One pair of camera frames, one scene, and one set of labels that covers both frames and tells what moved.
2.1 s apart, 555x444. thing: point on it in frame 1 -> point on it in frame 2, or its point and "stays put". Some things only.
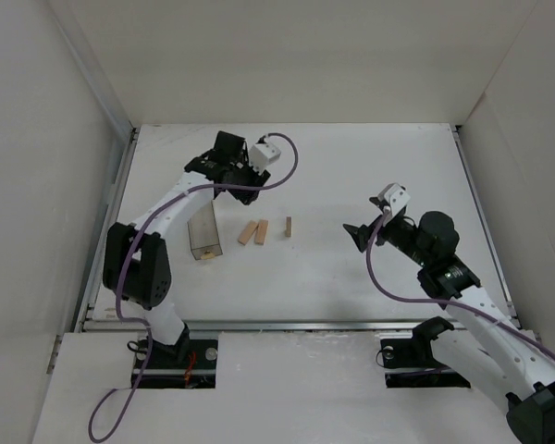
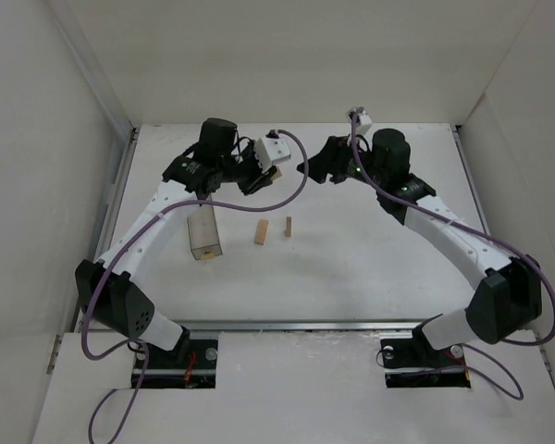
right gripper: [374, 229] -> [335, 162]
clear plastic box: [204, 234] stays put
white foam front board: [270, 388] stays put
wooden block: [261, 231] stays put
